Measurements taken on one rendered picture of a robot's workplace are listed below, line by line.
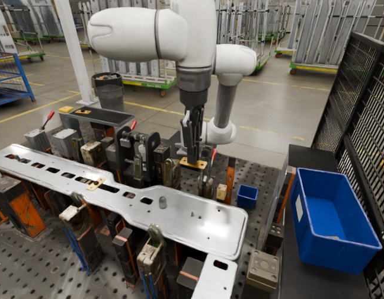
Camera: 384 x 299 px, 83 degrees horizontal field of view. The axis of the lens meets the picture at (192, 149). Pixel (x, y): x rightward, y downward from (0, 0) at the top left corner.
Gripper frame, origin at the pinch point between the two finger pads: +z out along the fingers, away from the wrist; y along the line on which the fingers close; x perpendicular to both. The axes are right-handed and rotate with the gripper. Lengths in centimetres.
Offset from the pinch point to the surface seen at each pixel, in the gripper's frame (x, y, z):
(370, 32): 327, -1172, 51
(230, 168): 9.7, -14.7, 14.3
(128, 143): -38.0, -15.8, 14.7
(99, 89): -249, -215, 73
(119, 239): -20.3, 18.6, 30.0
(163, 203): -11.8, 1.2, 26.3
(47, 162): -82, -3, 29
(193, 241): 4.2, 10.2, 29.0
